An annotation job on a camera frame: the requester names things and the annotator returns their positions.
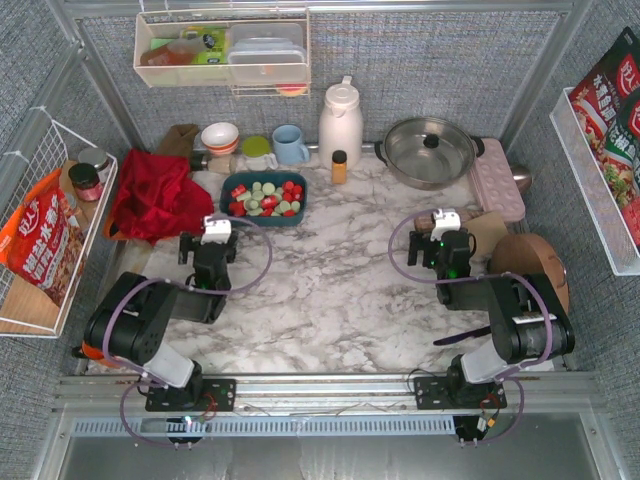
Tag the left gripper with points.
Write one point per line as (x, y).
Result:
(208, 249)

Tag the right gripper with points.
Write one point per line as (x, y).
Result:
(437, 247)

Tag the brown cardboard sheet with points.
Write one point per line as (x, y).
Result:
(488, 230)

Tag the red capsule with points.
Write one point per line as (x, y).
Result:
(239, 190)
(297, 192)
(237, 209)

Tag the green capsule bottom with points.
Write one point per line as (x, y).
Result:
(251, 204)

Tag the green capsule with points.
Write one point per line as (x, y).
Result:
(251, 204)
(268, 188)

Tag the red capsule number two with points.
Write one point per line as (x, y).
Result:
(269, 202)

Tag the red cloth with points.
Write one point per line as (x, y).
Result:
(157, 199)

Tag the teal storage basket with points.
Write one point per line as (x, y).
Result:
(288, 213)

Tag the green capsule mid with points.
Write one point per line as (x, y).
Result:
(257, 187)

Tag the brown cloth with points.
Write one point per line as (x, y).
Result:
(178, 141)

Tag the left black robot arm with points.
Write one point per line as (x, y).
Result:
(138, 333)

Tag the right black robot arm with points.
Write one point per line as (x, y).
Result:
(526, 322)

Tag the round wooden board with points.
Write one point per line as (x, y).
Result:
(528, 254)

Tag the purple knife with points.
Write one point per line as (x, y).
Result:
(453, 339)

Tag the pink egg tray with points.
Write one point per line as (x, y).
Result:
(494, 186)

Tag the clear glass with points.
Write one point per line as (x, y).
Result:
(225, 164)

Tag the steel pot with lid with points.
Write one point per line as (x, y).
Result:
(428, 153)

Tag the steel ladle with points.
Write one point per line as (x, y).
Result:
(522, 177)

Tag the orange tray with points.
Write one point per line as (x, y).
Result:
(112, 232)

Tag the green lid white cup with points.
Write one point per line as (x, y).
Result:
(257, 154)

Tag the white orange striped bowl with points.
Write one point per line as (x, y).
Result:
(220, 138)

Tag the blue mug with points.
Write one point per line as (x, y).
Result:
(288, 146)

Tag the red lid jar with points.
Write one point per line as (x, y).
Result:
(86, 182)

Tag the orange spice jar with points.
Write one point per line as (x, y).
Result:
(339, 167)

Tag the orange cup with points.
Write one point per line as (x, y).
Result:
(85, 351)

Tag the silver lid jar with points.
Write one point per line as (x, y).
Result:
(98, 158)

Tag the white thermos jug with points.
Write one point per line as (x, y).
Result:
(341, 124)

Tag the red seasoning bag left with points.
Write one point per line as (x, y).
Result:
(39, 242)

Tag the clear plastic containers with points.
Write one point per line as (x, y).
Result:
(267, 53)

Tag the red seasoning bags right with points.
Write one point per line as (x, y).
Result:
(606, 105)

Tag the green snack packet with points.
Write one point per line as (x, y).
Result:
(217, 44)

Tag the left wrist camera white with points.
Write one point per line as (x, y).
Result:
(217, 231)

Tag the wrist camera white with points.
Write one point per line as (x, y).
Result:
(217, 231)
(444, 220)

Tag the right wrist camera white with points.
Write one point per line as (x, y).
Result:
(444, 220)

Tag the white wire basket right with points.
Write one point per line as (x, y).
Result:
(617, 242)

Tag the white wire basket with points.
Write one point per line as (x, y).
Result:
(26, 311)
(617, 242)

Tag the white wire basket left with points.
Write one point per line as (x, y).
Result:
(26, 311)

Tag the white wall basket top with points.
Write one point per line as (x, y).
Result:
(163, 59)

